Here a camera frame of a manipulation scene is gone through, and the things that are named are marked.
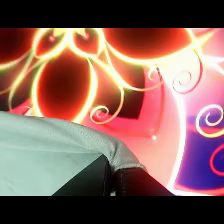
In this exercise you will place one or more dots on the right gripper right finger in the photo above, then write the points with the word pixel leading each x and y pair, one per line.
pixel 140 185

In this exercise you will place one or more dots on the grey green shirt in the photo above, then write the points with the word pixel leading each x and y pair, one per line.
pixel 43 153

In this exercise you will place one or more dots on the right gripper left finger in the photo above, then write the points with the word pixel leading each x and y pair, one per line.
pixel 90 181

